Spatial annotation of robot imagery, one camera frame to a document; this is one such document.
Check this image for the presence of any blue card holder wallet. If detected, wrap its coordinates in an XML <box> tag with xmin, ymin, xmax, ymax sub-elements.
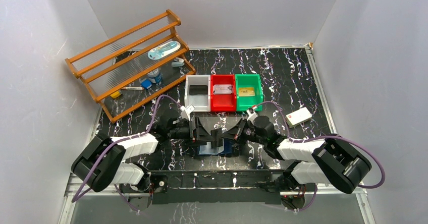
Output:
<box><xmin>197</xmin><ymin>139</ymin><xmax>235</xmax><ymax>156</ymax></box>

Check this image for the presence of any white box with red logo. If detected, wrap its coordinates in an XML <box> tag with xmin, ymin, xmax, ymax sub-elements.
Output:
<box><xmin>286</xmin><ymin>107</ymin><xmax>312</xmax><ymax>128</ymax></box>

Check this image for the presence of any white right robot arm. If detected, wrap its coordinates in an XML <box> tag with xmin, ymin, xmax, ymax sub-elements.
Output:
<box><xmin>221</xmin><ymin>116</ymin><xmax>372</xmax><ymax>194</ymax></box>

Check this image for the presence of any white marker pen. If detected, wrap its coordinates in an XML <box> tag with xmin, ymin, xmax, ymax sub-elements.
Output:
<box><xmin>121</xmin><ymin>86</ymin><xmax>145</xmax><ymax>90</ymax></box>

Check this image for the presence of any orange wooden shelf rack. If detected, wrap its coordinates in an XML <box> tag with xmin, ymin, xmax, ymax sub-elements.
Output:
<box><xmin>65</xmin><ymin>10</ymin><xmax>196</xmax><ymax>123</ymax></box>

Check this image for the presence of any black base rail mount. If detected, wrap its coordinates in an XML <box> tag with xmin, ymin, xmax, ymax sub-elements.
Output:
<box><xmin>119</xmin><ymin>170</ymin><xmax>315</xmax><ymax>210</ymax></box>

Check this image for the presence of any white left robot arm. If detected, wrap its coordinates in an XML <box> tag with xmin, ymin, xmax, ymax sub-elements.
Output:
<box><xmin>71</xmin><ymin>117</ymin><xmax>224</xmax><ymax>192</ymax></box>

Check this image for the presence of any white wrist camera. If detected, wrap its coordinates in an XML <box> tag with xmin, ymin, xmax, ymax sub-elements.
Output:
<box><xmin>246</xmin><ymin>105</ymin><xmax>258</xmax><ymax>124</ymax></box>
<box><xmin>180</xmin><ymin>105</ymin><xmax>195</xmax><ymax>121</ymax></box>

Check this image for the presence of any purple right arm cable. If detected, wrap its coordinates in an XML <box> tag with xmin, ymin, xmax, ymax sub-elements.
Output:
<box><xmin>252</xmin><ymin>101</ymin><xmax>386</xmax><ymax>190</ymax></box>

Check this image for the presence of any pale green tape dispenser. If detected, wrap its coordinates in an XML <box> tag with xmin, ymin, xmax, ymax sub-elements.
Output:
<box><xmin>171</xmin><ymin>57</ymin><xmax>185</xmax><ymax>68</ymax></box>

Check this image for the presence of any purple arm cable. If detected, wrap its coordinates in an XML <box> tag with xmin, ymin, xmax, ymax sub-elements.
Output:
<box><xmin>71</xmin><ymin>94</ymin><xmax>183</xmax><ymax>204</ymax></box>
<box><xmin>252</xmin><ymin>101</ymin><xmax>386</xmax><ymax>190</ymax></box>

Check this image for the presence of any red plastic bin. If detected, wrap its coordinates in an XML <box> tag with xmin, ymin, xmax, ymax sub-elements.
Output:
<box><xmin>210</xmin><ymin>74</ymin><xmax>237</xmax><ymax>112</ymax></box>

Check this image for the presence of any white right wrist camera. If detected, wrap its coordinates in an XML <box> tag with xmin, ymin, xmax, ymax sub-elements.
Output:
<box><xmin>246</xmin><ymin>105</ymin><xmax>258</xmax><ymax>124</ymax></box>

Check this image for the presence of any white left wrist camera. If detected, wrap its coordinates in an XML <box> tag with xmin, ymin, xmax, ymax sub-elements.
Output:
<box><xmin>180</xmin><ymin>105</ymin><xmax>195</xmax><ymax>121</ymax></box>

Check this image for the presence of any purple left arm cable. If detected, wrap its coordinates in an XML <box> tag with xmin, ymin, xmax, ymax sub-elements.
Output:
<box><xmin>71</xmin><ymin>94</ymin><xmax>183</xmax><ymax>204</ymax></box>

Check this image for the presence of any small blue box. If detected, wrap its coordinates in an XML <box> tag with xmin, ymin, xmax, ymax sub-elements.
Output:
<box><xmin>140</xmin><ymin>79</ymin><xmax>152</xmax><ymax>90</ymax></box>

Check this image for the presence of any white VIP card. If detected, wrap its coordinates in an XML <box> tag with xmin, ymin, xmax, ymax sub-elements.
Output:
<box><xmin>212</xmin><ymin>84</ymin><xmax>233</xmax><ymax>94</ymax></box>

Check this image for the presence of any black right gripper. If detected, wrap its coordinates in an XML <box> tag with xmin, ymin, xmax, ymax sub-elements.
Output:
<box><xmin>221</xmin><ymin>117</ymin><xmax>266</xmax><ymax>145</ymax></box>

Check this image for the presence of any yellow small block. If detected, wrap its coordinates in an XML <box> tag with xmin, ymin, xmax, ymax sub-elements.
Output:
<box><xmin>110</xmin><ymin>90</ymin><xmax>122</xmax><ymax>99</ymax></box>

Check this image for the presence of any gold credit card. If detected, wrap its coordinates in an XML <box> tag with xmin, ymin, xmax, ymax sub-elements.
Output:
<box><xmin>238</xmin><ymin>87</ymin><xmax>255</xmax><ymax>97</ymax></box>

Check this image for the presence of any white plastic bin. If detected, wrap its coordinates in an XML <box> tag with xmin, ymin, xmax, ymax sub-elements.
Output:
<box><xmin>184</xmin><ymin>75</ymin><xmax>211</xmax><ymax>112</ymax></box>

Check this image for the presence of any green plastic bin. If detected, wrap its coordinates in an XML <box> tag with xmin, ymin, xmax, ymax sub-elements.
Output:
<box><xmin>235</xmin><ymin>74</ymin><xmax>264</xmax><ymax>111</ymax></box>

